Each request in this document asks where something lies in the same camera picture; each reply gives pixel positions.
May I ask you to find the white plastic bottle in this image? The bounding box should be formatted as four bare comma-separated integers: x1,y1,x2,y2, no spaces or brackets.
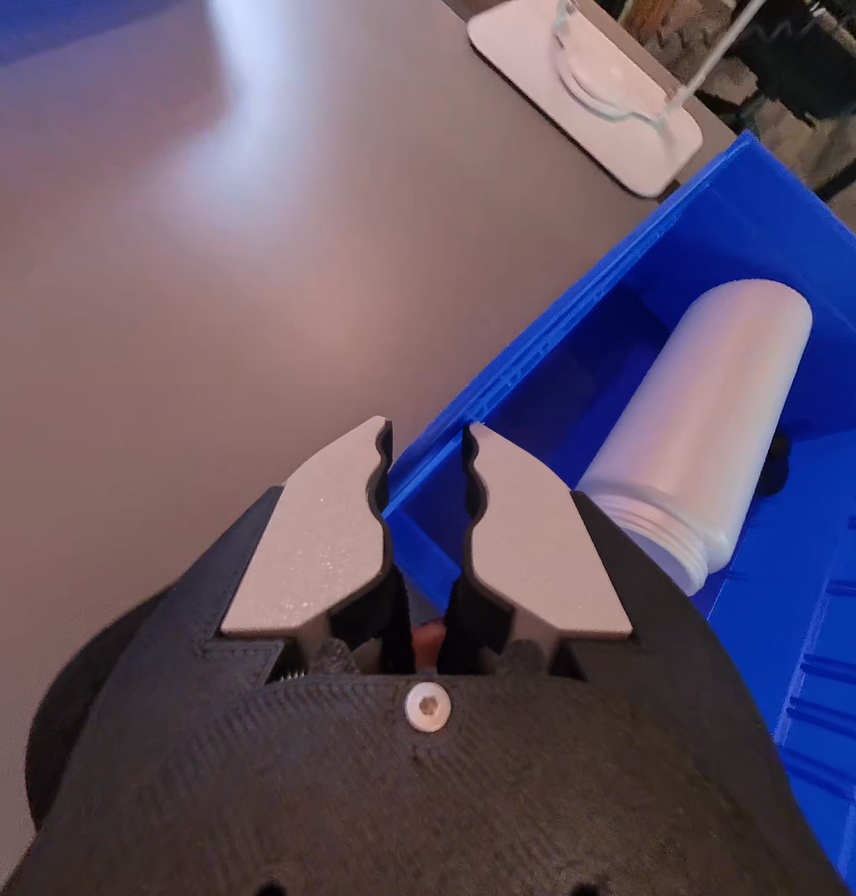
575,279,815,597

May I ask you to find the person's right hand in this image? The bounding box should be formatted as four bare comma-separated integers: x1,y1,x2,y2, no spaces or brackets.
412,619,448,669

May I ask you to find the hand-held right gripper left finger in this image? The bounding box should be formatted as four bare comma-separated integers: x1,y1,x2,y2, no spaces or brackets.
220,416,418,676

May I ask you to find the white board stand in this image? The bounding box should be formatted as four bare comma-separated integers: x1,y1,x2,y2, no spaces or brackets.
467,0,768,199

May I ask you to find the black office chair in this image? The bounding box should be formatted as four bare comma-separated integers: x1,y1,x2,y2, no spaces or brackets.
732,0,856,127

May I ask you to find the black quilted pad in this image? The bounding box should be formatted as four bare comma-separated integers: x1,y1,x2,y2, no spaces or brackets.
25,588,173,830

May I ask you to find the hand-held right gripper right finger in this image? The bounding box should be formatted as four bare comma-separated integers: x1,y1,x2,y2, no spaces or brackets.
435,423,635,676

